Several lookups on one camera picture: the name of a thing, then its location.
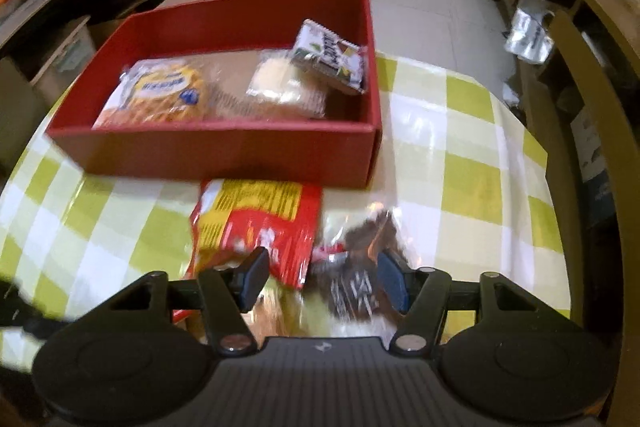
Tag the orange-brown snack packet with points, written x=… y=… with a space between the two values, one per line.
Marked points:
x=285 y=312

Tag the waffle packet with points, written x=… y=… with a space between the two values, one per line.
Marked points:
x=160 y=92

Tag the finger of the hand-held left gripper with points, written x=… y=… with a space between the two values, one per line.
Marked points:
x=25 y=309

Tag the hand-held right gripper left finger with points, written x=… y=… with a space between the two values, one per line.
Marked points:
x=255 y=277

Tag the clear cake packet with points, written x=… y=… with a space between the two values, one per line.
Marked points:
x=280 y=87

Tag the red cardboard box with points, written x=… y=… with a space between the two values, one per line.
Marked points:
x=225 y=152

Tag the dark clear snack packet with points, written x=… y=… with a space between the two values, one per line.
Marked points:
x=355 y=287

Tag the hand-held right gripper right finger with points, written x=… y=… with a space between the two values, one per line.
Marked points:
x=390 y=282

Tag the white dark-print snack packet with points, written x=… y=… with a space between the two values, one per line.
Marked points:
x=325 y=57

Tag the silver foil bag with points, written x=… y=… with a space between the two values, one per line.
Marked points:
x=530 y=32

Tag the wooden shelf unit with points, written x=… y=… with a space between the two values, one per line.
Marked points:
x=585 y=72

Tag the red yellow snack packet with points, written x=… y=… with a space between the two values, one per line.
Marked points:
x=260 y=217

